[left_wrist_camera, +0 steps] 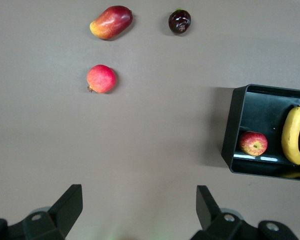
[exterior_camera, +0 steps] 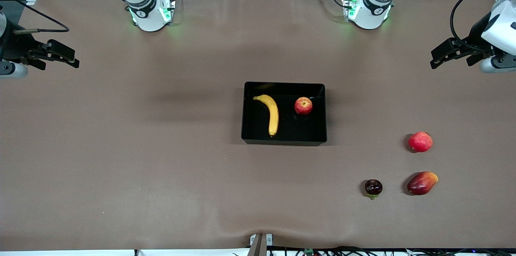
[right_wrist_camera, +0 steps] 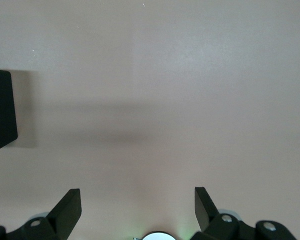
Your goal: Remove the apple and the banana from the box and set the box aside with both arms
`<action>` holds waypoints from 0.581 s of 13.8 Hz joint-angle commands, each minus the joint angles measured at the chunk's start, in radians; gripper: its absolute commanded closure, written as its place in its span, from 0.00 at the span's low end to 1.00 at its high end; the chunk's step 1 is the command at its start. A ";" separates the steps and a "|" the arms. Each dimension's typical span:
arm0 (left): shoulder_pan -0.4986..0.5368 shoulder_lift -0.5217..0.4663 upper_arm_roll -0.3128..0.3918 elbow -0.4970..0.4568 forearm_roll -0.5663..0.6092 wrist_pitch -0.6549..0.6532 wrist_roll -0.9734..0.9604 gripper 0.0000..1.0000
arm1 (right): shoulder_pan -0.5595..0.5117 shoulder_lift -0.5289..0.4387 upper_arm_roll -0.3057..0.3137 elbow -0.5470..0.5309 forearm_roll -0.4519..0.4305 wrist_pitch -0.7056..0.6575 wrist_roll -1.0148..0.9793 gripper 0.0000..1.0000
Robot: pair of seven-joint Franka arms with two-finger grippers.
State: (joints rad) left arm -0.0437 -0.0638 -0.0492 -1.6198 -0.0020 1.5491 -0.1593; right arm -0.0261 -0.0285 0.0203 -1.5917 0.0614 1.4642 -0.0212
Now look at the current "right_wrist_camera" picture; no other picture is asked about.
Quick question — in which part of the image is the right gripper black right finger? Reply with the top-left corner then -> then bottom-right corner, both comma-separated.
189,186 -> 297,240

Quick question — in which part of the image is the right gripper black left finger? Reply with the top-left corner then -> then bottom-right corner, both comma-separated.
0,188 -> 82,240

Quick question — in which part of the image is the black plastic box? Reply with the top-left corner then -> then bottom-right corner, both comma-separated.
0,68 -> 19,155

